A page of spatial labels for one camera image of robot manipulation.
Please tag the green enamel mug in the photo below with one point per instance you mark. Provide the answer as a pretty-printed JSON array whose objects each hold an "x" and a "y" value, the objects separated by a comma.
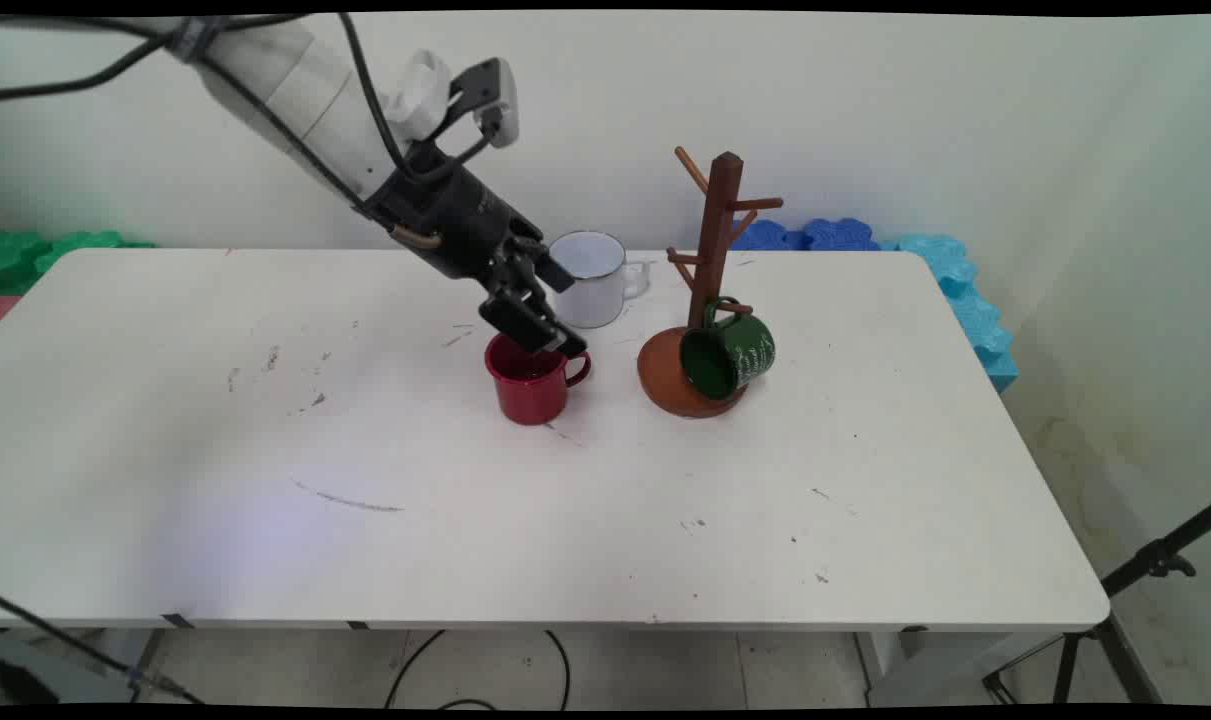
[{"x": 745, "y": 350}]

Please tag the red enamel mug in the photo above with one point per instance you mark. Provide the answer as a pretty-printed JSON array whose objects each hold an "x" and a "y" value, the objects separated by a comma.
[{"x": 530, "y": 395}]

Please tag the blue foam mat piece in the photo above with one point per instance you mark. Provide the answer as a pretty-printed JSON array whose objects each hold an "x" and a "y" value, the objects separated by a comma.
[{"x": 835, "y": 235}]

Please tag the green foam mat piece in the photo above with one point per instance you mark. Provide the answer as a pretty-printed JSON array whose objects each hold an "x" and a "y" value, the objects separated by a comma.
[{"x": 25, "y": 255}]

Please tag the grey table leg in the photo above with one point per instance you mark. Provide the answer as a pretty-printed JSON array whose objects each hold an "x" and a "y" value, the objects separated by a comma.
[{"x": 925, "y": 670}]

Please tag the black tripod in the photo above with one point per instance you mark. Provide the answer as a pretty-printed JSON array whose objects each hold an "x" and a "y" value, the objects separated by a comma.
[{"x": 1155, "y": 555}]

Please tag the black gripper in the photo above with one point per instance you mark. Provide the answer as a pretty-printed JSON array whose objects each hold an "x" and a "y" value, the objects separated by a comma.
[{"x": 455, "y": 220}]

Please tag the cyan foam mat piece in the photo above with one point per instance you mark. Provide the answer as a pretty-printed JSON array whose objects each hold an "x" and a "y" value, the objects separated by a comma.
[{"x": 965, "y": 290}]

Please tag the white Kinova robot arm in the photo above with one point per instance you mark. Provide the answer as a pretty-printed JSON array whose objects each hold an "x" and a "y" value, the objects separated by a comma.
[{"x": 295, "y": 80}]

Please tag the pink foam mat piece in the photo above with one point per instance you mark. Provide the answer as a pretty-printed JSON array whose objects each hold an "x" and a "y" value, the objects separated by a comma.
[{"x": 3, "y": 308}]

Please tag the white enamel mug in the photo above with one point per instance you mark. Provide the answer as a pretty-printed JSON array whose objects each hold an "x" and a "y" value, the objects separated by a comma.
[{"x": 600, "y": 300}]

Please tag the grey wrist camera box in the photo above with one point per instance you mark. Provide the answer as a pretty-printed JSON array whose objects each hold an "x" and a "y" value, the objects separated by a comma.
[{"x": 500, "y": 100}]

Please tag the brown wooden mug tree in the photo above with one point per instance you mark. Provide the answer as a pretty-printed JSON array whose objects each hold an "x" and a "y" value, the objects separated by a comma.
[{"x": 717, "y": 230}]

